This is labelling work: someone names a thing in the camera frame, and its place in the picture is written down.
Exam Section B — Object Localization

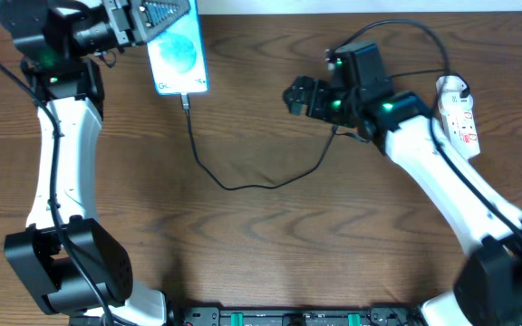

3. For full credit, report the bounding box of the black charger cable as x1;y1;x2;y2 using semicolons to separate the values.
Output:
179;68;471;191

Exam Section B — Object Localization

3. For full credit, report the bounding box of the blue Galaxy smartphone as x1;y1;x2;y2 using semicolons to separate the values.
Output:
147;0;208;96

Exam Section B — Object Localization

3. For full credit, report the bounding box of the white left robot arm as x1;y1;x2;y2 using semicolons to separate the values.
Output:
0;0;190;325

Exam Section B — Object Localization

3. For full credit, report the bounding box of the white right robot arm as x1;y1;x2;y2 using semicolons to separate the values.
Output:
283;42;522;325

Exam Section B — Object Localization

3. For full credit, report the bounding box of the white power strip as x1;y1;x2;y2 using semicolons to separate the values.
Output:
440;108;480;160

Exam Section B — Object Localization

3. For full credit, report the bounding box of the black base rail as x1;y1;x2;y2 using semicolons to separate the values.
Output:
169;307;425;326

